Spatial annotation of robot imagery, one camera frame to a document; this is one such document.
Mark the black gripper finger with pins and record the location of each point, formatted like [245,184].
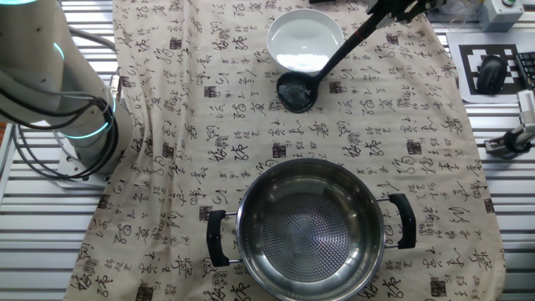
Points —
[414,10]
[378,6]

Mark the black ladle with red trim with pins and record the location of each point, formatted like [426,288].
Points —
[297,94]

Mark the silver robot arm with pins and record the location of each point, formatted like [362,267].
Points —
[37,62]

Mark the white bowl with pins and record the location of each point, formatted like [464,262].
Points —
[301,37]

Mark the clear plastic container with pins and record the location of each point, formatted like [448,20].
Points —
[457,12]

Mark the black white checkerboard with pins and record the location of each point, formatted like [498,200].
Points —
[468,67]

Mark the grey box with green button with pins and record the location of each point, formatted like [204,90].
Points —
[499,16]

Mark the black computer mouse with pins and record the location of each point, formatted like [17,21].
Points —
[491,74]

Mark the black keyboard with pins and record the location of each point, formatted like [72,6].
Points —
[527,67]

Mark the calligraphy print tablecloth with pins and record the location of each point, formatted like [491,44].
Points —
[251,134]

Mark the grey depth camera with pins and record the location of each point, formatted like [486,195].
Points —
[527,108]

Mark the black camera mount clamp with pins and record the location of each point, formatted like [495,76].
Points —
[514,142]

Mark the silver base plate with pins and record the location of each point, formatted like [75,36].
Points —
[71,173]

